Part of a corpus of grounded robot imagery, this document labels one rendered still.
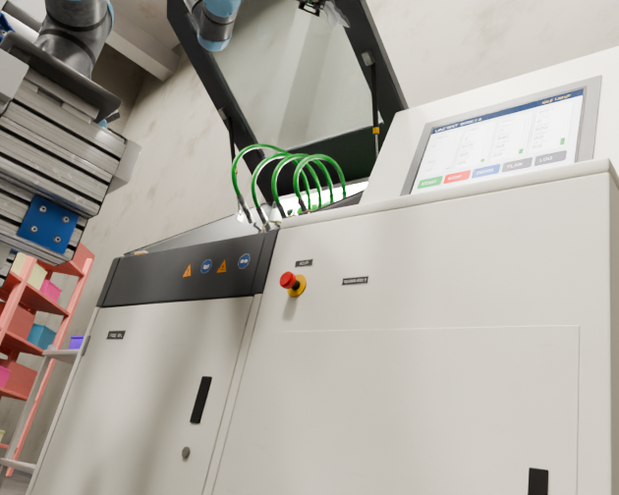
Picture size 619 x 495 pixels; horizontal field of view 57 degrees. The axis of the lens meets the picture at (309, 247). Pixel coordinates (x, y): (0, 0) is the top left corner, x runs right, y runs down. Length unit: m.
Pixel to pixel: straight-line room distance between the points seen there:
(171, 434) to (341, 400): 0.45
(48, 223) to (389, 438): 0.73
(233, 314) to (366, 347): 0.39
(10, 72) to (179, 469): 0.81
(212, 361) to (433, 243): 0.56
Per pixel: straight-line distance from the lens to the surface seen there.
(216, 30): 1.39
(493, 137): 1.53
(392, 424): 0.98
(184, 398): 1.35
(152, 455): 1.38
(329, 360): 1.08
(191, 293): 1.47
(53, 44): 1.29
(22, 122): 1.18
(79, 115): 1.24
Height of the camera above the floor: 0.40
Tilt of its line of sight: 23 degrees up
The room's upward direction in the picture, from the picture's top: 13 degrees clockwise
